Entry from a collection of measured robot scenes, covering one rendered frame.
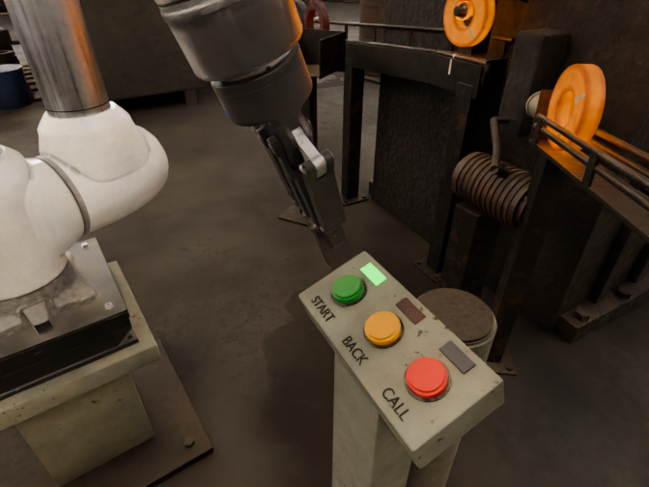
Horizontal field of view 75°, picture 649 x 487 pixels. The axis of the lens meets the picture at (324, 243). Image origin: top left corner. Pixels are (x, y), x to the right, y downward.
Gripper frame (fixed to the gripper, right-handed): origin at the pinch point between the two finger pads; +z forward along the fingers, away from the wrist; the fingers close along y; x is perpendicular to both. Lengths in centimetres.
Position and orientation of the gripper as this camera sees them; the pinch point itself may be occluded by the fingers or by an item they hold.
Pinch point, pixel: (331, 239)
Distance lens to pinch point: 46.0
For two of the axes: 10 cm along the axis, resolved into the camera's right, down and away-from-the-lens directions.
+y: -4.7, -4.9, 7.3
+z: 3.1, 6.8, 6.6
